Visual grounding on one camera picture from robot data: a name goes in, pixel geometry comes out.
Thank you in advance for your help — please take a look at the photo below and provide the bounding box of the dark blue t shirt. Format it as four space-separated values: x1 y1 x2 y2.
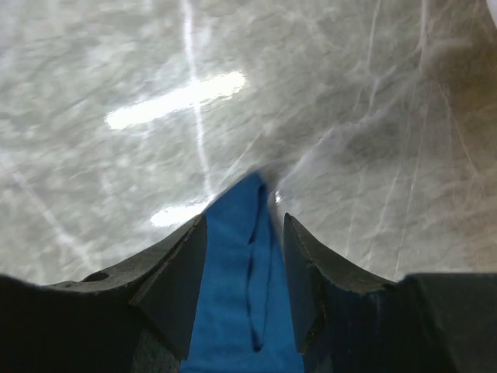
180 173 304 372

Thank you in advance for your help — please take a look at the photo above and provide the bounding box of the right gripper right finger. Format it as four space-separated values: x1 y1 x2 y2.
283 215 496 372

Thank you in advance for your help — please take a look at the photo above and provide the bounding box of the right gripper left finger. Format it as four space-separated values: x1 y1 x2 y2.
1 215 207 372

